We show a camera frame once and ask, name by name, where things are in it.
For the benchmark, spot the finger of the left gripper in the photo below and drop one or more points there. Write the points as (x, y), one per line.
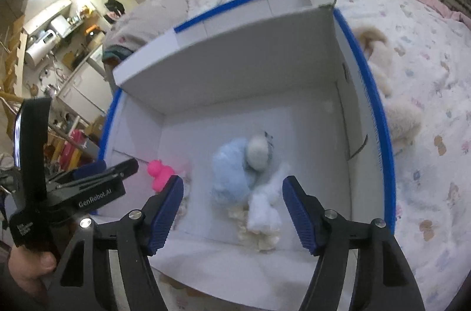
(88, 170)
(120, 172)

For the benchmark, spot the dark hanging clothes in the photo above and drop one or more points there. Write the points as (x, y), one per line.
(115, 10)

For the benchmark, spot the beige plush toy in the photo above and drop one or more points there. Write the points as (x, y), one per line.
(404, 119)

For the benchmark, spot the white water heater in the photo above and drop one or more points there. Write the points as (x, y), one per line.
(37, 51)

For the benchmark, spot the metal stair railing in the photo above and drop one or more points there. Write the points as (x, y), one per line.
(87, 148)

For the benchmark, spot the cream satin scrunchie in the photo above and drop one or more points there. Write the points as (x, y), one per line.
(260, 235)

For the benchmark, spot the white fluffy soft item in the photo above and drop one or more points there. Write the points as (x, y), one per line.
(267, 194)

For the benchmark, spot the white patterned bed quilt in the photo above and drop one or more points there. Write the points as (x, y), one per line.
(432, 69)

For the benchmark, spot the beige patterned scrunchie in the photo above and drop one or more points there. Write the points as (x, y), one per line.
(187, 181)

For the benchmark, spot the blue white cardboard box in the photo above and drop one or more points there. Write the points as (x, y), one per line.
(288, 68)

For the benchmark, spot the pink plush toy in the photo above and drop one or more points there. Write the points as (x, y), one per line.
(160, 174)

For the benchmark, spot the brown cardboard box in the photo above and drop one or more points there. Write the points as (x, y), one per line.
(95, 129)

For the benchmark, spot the white kitchen cabinet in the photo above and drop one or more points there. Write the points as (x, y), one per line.
(86, 93)

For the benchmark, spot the wooden staircase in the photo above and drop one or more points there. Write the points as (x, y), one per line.
(13, 51)

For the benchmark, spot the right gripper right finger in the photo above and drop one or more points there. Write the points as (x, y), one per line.
(383, 279)

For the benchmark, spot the person's left hand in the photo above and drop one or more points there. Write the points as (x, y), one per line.
(28, 268)

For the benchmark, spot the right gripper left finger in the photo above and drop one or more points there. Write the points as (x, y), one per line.
(83, 278)

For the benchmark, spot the light blue plush toy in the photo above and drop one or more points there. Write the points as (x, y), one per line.
(238, 165)

